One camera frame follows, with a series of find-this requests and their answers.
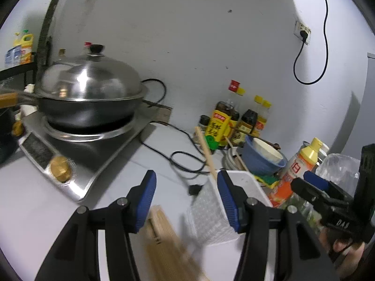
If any steel domed wok lid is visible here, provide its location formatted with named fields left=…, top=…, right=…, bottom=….
left=38, top=44, right=144, bottom=100

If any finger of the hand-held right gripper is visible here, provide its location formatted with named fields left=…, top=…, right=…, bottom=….
left=291, top=177, right=334, bottom=211
left=303, top=171, right=352, bottom=201

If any black shelf rack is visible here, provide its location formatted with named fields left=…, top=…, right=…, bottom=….
left=0, top=52, right=38, bottom=88

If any black wok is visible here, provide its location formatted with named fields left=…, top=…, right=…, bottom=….
left=0, top=88, right=148, bottom=129

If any black cooker pot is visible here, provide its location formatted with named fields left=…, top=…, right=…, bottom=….
left=0, top=108, right=19, bottom=164

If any plain wooden chopstick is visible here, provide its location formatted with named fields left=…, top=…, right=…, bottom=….
left=195, top=126, right=219, bottom=182
left=224, top=136, right=248, bottom=172

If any dark wooden stick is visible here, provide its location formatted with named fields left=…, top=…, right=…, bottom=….
left=233, top=127, right=281, bottom=150

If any black wall cable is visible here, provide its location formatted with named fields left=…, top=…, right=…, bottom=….
left=294, top=0, right=329, bottom=85

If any blue bowl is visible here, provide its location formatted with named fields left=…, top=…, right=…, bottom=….
left=243, top=136, right=288, bottom=176

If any bundle of wooden chopsticks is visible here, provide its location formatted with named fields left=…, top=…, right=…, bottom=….
left=143, top=205, right=210, bottom=281

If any dark sauce bottle yellow cap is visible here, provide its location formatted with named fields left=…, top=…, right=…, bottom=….
left=229, top=87, right=246, bottom=141

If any dark vertical pipe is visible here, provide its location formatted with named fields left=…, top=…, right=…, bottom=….
left=34, top=0, right=72, bottom=79

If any yellow detergent bottle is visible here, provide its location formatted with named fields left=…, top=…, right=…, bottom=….
left=15, top=31, right=34, bottom=65

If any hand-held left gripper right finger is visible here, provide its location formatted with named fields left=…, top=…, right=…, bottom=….
left=216, top=170, right=342, bottom=281

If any white dark-rimmed bowl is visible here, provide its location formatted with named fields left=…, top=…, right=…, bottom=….
left=221, top=146, right=249, bottom=172

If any clear plastic bag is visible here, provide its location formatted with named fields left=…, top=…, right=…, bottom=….
left=285, top=152, right=362, bottom=237

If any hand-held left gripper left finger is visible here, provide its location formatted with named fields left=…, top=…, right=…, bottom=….
left=34, top=170, right=157, bottom=281

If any orange-label bottle yellow cap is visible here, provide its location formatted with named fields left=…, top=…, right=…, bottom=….
left=268, top=137, right=324, bottom=208

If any grey cabinet panel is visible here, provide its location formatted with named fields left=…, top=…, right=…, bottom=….
left=362, top=52, right=375, bottom=153

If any white perforated utensil holder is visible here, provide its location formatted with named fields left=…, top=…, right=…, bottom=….
left=186, top=170, right=273, bottom=246

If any person's right hand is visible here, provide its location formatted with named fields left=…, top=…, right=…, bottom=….
left=319, top=227, right=368, bottom=273

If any silver induction cooker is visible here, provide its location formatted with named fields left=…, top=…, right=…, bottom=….
left=18, top=102, right=157, bottom=202

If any white wall socket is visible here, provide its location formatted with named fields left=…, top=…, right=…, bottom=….
left=294, top=20, right=311, bottom=45

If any black power cable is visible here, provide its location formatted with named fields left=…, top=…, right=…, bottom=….
left=140, top=78, right=219, bottom=196

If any large yellow-label oil bottle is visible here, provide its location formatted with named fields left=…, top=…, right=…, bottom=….
left=204, top=80, right=241, bottom=150

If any soy sauce bottle yellow cap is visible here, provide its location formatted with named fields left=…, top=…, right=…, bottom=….
left=234, top=95, right=263, bottom=144

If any blue white carton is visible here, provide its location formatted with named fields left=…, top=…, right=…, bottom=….
left=4, top=46, right=22, bottom=66

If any green yellow sponge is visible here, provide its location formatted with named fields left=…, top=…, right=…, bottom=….
left=253, top=174, right=280, bottom=188

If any brown board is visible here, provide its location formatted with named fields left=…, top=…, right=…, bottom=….
left=143, top=100, right=173, bottom=123

